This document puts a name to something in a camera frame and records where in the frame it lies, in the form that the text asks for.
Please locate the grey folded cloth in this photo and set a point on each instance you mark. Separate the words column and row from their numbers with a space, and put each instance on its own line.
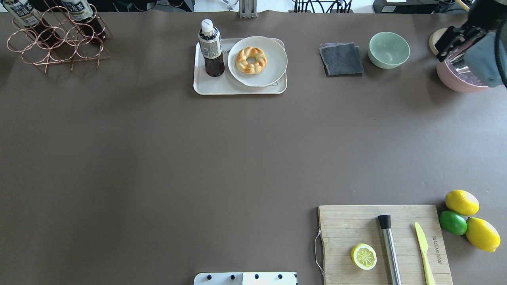
column 341, row 59

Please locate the tea bottle in rack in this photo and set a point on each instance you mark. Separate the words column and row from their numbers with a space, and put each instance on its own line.
column 30, row 18
column 82, row 13

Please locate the pink ice bowl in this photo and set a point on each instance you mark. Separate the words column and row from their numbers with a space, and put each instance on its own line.
column 456, row 75

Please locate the half lemon slice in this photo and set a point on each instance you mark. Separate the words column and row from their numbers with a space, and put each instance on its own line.
column 364, row 256

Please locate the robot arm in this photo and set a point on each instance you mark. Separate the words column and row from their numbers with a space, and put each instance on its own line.
column 472, row 57

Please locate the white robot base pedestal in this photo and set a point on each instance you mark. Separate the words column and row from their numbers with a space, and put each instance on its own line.
column 247, row 278

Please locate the yellow lemon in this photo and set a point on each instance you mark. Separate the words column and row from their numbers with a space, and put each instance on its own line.
column 462, row 202
column 482, row 234

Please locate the yellow lemon upper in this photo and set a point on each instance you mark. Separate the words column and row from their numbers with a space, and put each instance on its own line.
column 462, row 202

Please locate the braided ring bread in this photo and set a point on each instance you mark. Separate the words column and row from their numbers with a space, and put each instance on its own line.
column 251, row 60

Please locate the copper wire bottle rack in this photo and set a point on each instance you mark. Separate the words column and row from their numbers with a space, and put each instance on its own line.
column 74, row 47

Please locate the wooden cup stand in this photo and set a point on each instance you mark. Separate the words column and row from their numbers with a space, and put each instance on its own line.
column 446, row 6

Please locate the white serving tray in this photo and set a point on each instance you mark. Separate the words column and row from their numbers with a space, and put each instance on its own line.
column 226, row 84

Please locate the yellow plastic knife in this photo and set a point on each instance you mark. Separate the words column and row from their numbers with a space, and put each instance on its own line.
column 424, row 247

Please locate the green lime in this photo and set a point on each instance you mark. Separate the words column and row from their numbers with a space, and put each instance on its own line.
column 453, row 222

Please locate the wooden cutting board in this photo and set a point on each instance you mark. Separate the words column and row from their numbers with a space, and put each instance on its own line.
column 344, row 226

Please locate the white round plate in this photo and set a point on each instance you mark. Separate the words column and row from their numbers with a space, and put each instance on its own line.
column 275, row 68

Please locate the mint green bowl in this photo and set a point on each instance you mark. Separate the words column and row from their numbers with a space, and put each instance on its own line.
column 388, row 50

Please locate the yellow lemon lower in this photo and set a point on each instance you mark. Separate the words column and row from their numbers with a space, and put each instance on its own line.
column 482, row 234

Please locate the tea bottle white cap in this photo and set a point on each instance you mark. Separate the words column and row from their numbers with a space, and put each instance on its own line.
column 209, row 38

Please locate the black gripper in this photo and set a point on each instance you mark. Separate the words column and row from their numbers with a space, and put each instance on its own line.
column 455, row 38

